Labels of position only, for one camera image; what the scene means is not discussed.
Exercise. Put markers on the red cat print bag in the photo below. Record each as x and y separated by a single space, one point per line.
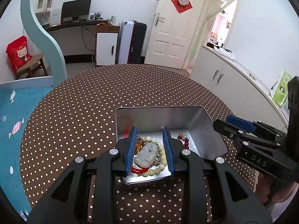
18 53

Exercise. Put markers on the brown polka dot tablecloth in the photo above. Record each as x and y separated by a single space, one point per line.
78 118

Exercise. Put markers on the silver door handle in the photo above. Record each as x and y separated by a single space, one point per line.
158 18

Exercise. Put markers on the white jade carved pendant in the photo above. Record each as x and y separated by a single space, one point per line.
146 156

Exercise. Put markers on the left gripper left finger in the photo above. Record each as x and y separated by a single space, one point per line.
123 164

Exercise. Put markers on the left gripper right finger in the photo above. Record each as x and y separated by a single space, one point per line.
173 147

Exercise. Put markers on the white wall cabinets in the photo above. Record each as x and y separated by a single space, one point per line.
240 93

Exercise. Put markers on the dark wooden desk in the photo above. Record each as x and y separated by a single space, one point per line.
76 24

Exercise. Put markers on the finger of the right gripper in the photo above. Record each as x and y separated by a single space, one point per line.
230 131
244 125

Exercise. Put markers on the wooden stool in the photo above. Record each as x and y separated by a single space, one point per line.
32 66

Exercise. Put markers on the red heart door decoration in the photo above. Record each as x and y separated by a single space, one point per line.
182 5

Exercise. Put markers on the teal candy print bedspread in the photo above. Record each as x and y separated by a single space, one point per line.
16 108

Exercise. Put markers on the grey metal storage box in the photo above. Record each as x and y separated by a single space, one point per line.
193 122

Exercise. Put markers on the teal curved partition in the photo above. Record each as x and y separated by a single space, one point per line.
44 41

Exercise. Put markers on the black computer monitor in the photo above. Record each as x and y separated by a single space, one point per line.
75 9

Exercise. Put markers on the white panel door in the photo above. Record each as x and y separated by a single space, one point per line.
170 40

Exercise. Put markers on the person's right hand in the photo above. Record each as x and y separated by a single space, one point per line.
270 192

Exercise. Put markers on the white small cabinet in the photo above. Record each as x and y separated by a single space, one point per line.
106 44

